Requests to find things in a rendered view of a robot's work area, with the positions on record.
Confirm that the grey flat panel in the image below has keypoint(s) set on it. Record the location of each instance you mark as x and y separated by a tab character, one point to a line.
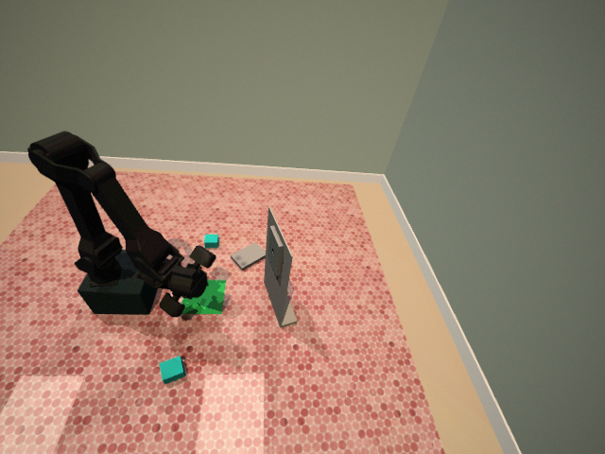
277	271

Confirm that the green flat square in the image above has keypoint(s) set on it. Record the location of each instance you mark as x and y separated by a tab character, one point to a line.
209	302

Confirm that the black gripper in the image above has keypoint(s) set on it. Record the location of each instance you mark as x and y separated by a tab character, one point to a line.
202	257

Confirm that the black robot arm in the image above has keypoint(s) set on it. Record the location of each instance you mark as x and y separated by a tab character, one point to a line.
64	158

